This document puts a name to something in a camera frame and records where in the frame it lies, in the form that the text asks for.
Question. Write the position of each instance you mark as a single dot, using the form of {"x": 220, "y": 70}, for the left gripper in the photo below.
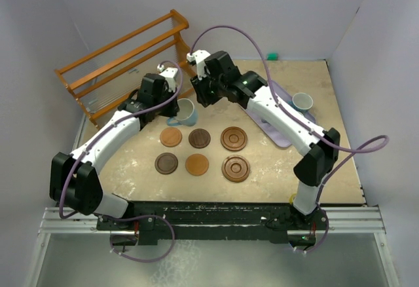
{"x": 173, "y": 109}

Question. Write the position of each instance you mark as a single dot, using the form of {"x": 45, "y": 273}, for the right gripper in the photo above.
{"x": 203, "y": 96}

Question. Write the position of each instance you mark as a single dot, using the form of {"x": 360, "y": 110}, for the large light blue mug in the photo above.
{"x": 186, "y": 116}

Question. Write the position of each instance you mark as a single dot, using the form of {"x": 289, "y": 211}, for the light wooden coaster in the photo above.
{"x": 170, "y": 137}
{"x": 197, "y": 164}

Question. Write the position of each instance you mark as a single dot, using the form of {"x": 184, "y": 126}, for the dark walnut coaster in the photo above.
{"x": 166, "y": 163}
{"x": 199, "y": 138}

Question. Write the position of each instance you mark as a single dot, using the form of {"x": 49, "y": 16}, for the ringed brown coaster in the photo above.
{"x": 236, "y": 168}
{"x": 234, "y": 138}

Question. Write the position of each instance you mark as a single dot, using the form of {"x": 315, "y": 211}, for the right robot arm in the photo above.
{"x": 315, "y": 145}

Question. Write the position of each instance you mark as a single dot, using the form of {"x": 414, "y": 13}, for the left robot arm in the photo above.
{"x": 74, "y": 177}

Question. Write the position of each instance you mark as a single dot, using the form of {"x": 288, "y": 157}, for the loose staple strips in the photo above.
{"x": 133, "y": 70}

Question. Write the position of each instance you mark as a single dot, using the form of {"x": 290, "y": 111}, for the orange wooden three-tier shelf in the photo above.
{"x": 100, "y": 81}

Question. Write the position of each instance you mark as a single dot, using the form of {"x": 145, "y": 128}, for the lavender tray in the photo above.
{"x": 278, "y": 138}

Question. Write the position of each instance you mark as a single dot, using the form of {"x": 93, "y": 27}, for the teal patterned mug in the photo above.
{"x": 302, "y": 102}

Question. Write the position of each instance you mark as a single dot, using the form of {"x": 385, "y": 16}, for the yellow tape roll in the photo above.
{"x": 292, "y": 199}

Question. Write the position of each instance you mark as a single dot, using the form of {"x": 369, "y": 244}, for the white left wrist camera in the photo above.
{"x": 169, "y": 74}

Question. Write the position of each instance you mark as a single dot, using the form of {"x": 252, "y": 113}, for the green object by wall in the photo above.
{"x": 272, "y": 56}

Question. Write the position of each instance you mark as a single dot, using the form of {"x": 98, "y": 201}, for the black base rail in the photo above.
{"x": 278, "y": 223}

